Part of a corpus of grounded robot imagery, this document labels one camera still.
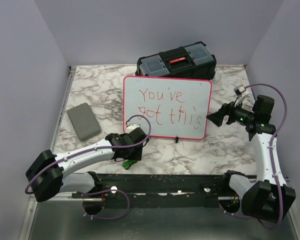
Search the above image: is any green bone-shaped eraser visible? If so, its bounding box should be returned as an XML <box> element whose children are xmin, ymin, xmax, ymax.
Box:
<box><xmin>122</xmin><ymin>160</ymin><xmax>138</xmax><ymax>170</ymax></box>

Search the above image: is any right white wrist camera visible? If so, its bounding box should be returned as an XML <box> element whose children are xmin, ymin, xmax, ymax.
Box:
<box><xmin>233</xmin><ymin>85</ymin><xmax>249</xmax><ymax>107</ymax></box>

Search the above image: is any aluminium extrusion frame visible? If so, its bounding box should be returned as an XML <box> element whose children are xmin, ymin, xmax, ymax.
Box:
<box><xmin>17</xmin><ymin>65</ymin><xmax>77</xmax><ymax>240</ymax></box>

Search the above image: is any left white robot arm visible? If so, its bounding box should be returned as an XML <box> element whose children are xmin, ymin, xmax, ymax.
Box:
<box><xmin>24</xmin><ymin>127</ymin><xmax>149</xmax><ymax>203</ymax></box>

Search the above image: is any black plastic toolbox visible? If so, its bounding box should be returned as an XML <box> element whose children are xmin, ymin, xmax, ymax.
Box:
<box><xmin>135</xmin><ymin>41</ymin><xmax>217</xmax><ymax>80</ymax></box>

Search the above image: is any pink framed whiteboard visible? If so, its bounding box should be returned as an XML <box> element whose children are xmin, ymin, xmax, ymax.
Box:
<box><xmin>123</xmin><ymin>75</ymin><xmax>213</xmax><ymax>140</ymax></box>

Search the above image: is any grey sponge block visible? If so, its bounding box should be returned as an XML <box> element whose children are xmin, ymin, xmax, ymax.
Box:
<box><xmin>67</xmin><ymin>102</ymin><xmax>102</xmax><ymax>142</ymax></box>

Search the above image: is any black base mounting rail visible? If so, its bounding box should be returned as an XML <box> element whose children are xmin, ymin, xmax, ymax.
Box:
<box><xmin>72</xmin><ymin>173</ymin><xmax>238</xmax><ymax>212</ymax></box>

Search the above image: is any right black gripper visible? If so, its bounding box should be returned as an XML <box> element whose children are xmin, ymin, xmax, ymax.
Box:
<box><xmin>207</xmin><ymin>97</ymin><xmax>256</xmax><ymax>127</ymax></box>

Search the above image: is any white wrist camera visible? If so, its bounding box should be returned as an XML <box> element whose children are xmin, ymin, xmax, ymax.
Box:
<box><xmin>125</xmin><ymin>121</ymin><xmax>141</xmax><ymax>134</ymax></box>
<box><xmin>233</xmin><ymin>85</ymin><xmax>249</xmax><ymax>107</ymax></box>

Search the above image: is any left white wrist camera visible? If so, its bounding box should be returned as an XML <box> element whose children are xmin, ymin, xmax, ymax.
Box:
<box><xmin>125</xmin><ymin>121</ymin><xmax>141</xmax><ymax>134</ymax></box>

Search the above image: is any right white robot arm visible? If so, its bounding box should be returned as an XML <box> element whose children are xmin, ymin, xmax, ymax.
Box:
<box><xmin>206</xmin><ymin>95</ymin><xmax>296</xmax><ymax>223</ymax></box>

